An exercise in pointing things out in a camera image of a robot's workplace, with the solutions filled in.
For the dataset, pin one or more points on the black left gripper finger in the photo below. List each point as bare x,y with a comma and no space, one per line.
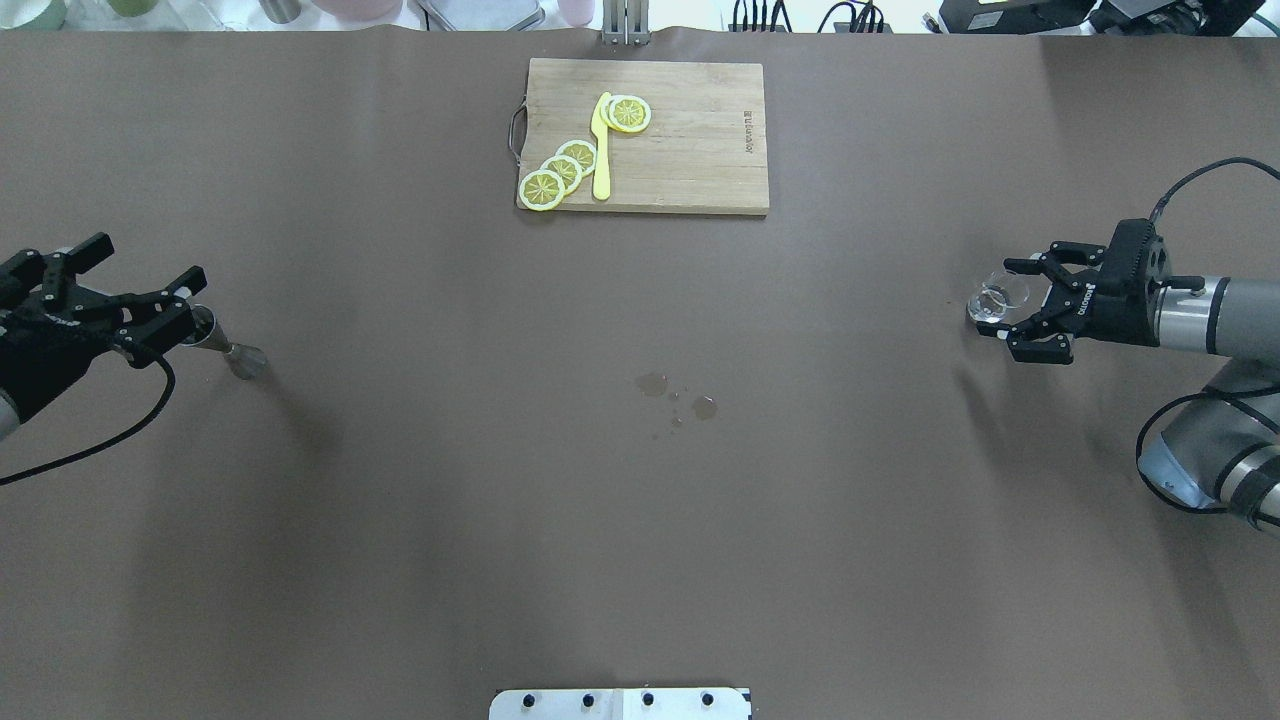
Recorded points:
49,281
144,326

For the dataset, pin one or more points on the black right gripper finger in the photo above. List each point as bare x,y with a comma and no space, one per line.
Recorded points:
1068,271
1046,336

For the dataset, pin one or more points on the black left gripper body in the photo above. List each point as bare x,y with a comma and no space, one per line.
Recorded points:
35,365

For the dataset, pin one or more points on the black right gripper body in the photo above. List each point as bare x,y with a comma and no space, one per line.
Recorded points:
1122,312

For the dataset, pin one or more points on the clear glass cup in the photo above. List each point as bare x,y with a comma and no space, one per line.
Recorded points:
997,295

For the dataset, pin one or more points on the steel double jigger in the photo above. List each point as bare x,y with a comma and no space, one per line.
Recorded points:
244,361

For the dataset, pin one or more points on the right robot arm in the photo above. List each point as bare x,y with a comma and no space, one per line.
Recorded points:
1213,452

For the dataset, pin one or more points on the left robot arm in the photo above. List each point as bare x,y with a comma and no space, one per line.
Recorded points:
5,410

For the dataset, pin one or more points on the green plastic cup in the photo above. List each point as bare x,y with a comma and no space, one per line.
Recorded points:
132,8

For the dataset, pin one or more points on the pink plastic cup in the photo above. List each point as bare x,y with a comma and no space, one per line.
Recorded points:
577,13

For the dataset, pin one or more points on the white bowl green rim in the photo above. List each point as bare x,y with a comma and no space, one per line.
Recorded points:
33,15

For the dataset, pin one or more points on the wooden cutting board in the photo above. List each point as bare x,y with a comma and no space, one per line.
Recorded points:
705,152

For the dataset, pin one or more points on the pink bowl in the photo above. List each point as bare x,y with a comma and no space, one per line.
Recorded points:
359,10

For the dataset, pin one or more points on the top separate lemon slice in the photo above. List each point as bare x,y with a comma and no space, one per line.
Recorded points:
631,113

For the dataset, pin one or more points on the middle overlapping lemon slice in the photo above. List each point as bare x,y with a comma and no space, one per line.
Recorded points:
566,168

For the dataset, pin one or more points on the overlapping lemon slice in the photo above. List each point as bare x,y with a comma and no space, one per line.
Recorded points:
566,168
582,151

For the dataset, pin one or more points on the yellow plastic knife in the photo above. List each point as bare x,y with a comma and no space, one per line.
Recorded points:
601,184

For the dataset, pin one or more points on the lower hidden lemon slice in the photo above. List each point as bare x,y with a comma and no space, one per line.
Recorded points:
606,112

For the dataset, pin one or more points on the lemon slice nearest handle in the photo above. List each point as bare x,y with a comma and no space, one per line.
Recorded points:
541,190

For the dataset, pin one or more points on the aluminium frame post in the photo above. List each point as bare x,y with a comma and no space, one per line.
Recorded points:
626,23

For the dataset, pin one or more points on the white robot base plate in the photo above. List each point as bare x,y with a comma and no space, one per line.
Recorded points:
623,703

